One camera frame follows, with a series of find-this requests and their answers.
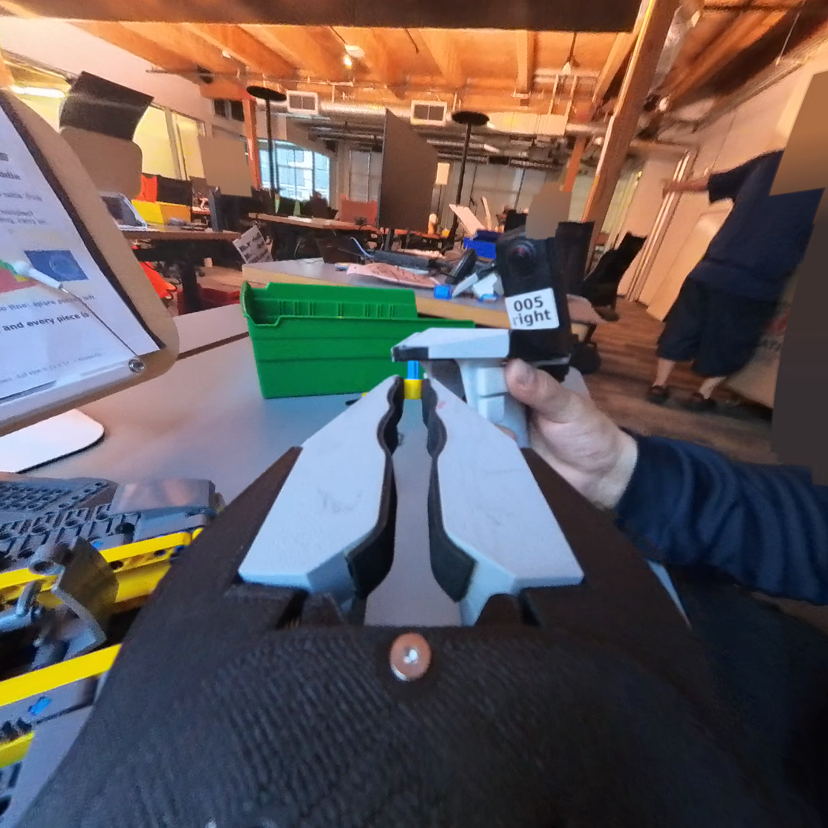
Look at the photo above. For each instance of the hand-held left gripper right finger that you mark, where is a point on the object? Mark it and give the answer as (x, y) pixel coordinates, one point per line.
(498, 511)

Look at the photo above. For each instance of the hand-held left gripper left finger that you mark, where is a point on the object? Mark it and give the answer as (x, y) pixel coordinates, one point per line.
(323, 511)

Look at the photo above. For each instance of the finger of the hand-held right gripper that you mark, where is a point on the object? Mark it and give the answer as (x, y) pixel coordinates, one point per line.
(466, 343)

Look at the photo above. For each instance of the small yellow blue brick piece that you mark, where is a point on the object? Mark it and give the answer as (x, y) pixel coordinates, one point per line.
(414, 388)

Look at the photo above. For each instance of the person's right forearm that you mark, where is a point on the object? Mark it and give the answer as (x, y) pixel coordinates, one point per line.
(724, 517)

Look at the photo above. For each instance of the grey desk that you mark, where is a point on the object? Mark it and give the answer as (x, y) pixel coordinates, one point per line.
(194, 414)

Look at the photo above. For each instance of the person's right hand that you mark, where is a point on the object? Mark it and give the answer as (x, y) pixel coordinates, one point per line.
(569, 440)

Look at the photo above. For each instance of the wood-edged grey table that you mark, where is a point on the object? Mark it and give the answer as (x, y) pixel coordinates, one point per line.
(466, 307)

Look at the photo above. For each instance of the idle hand-held gripper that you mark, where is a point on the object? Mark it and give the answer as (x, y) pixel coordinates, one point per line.
(478, 281)

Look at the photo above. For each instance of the blue storage bin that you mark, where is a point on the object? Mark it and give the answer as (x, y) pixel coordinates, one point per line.
(482, 246)

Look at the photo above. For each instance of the black office chair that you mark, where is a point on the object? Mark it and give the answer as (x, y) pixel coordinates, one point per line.
(614, 278)

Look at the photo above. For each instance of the patterned paper sheet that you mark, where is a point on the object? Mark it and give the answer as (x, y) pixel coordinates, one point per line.
(394, 275)

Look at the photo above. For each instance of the green plastic bin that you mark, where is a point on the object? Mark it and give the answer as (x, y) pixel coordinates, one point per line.
(310, 362)

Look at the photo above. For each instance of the grey yellow toy brick vehicle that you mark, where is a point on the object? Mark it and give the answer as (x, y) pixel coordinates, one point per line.
(162, 498)

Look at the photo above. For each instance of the black upright panel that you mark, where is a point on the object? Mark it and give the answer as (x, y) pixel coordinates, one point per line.
(407, 168)

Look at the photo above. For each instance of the white printed sign card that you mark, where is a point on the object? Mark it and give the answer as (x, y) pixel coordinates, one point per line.
(252, 246)

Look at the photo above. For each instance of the orange safety vest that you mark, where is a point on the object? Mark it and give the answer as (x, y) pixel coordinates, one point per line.
(155, 281)

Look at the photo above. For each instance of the dark wooden table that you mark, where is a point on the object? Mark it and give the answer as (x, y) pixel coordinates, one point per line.
(187, 236)

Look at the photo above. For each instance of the printed instruction sheet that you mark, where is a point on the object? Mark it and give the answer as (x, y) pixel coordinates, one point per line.
(64, 310)

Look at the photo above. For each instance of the yellow storage box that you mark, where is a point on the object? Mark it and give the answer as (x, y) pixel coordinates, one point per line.
(162, 212)

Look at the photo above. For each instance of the person's dark clothed body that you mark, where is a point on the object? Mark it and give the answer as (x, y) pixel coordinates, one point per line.
(763, 711)

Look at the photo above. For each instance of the clear acrylic box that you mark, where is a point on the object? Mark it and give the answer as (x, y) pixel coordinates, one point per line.
(123, 208)

